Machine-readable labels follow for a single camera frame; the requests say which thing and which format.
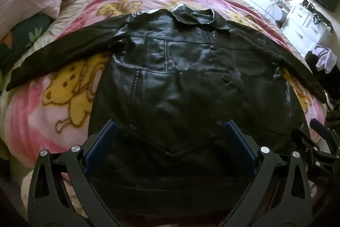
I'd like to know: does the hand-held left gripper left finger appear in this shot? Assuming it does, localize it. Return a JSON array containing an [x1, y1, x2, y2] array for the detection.
[[27, 120, 119, 227]]

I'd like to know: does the green floral pillow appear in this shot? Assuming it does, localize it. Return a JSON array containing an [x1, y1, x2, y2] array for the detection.
[[0, 13, 54, 76]]

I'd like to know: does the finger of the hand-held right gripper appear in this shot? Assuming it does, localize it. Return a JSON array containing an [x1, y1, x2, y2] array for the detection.
[[310, 118, 340, 146], [292, 129, 336, 164]]

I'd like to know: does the black electronic device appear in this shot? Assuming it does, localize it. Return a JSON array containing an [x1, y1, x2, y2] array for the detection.
[[301, 0, 334, 27]]

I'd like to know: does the white chest of drawers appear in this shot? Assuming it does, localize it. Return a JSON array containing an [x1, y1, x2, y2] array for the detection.
[[282, 2, 334, 57]]

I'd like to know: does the lilac garment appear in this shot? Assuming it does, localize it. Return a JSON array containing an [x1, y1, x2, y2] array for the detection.
[[312, 45, 338, 73]]

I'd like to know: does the pink cartoon printed blanket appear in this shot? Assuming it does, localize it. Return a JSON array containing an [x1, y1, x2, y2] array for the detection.
[[4, 0, 326, 190]]

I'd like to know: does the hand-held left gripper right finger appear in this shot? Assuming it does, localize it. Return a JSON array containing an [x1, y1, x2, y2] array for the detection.
[[224, 120, 312, 227]]

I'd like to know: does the black leather jacket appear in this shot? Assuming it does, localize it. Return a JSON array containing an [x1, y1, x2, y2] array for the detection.
[[6, 3, 328, 217]]

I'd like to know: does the heap of dark clothes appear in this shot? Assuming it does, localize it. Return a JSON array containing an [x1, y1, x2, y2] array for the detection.
[[305, 53, 340, 116]]

